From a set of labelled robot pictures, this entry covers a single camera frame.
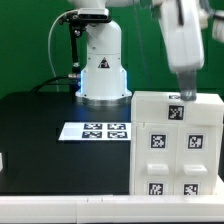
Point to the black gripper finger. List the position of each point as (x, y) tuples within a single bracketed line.
[(187, 85)]

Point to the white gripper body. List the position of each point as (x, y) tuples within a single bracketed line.
[(180, 27)]

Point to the white cabinet door panel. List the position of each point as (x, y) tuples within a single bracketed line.
[(197, 159)]

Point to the white cabinet body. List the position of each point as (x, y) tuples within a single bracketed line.
[(171, 159)]

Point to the white rectangular cabinet box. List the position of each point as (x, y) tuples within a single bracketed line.
[(168, 108)]

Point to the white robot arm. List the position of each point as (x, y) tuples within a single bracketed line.
[(103, 78)]

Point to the white flat marker sheet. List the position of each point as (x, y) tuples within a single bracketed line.
[(95, 131)]

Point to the white part at left edge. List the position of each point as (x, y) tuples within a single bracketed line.
[(1, 162)]

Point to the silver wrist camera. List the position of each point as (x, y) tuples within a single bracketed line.
[(218, 20)]

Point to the black camera stand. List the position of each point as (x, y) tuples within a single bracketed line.
[(75, 40)]

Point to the white table border frame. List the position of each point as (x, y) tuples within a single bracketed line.
[(113, 209)]

